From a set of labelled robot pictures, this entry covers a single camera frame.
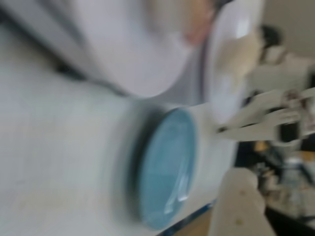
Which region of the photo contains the red tuna sushi piece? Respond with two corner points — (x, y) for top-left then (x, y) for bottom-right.
(184, 2), (215, 47)

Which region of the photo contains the white round dish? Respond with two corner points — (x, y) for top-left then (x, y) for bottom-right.
(205, 0), (259, 123)
(81, 0), (195, 99)

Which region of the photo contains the white sushi piece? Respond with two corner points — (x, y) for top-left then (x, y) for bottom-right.
(219, 31), (261, 89)

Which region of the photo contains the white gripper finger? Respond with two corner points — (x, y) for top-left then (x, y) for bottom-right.
(216, 87), (315, 146)
(209, 169), (278, 236)

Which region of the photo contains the blue round dish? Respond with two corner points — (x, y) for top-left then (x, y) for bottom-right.
(134, 107), (199, 231)

